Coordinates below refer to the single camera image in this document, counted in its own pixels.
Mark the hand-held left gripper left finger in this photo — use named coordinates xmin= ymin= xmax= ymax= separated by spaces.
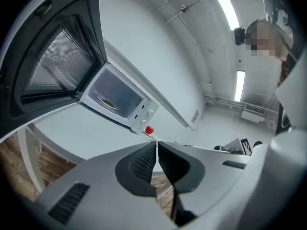
xmin=35 ymin=141 xmax=175 ymax=230

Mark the white microwave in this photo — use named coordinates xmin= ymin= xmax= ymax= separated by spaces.
xmin=0 ymin=0 xmax=160 ymax=142

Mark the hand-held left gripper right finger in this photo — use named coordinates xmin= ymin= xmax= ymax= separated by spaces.
xmin=158 ymin=141 xmax=250 ymax=218

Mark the grey table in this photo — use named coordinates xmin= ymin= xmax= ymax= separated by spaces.
xmin=17 ymin=101 xmax=188 ymax=194

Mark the person's head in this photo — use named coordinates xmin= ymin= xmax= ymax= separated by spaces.
xmin=245 ymin=18 xmax=295 ymax=60

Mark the person's black clothing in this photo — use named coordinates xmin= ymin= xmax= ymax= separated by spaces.
xmin=275 ymin=53 xmax=299 ymax=134

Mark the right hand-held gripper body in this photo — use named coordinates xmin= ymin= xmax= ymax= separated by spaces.
xmin=213 ymin=138 xmax=263 ymax=157

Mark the black head camera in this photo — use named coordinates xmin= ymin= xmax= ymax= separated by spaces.
xmin=234 ymin=27 xmax=247 ymax=46

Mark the white air conditioner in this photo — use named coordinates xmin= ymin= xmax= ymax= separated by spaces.
xmin=240 ymin=103 xmax=267 ymax=124

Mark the ceiling light bar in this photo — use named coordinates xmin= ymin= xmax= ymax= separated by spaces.
xmin=207 ymin=0 xmax=241 ymax=31
xmin=234 ymin=69 xmax=246 ymax=103

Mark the plate of green peas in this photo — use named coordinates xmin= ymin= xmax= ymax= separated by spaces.
xmin=97 ymin=97 xmax=119 ymax=112

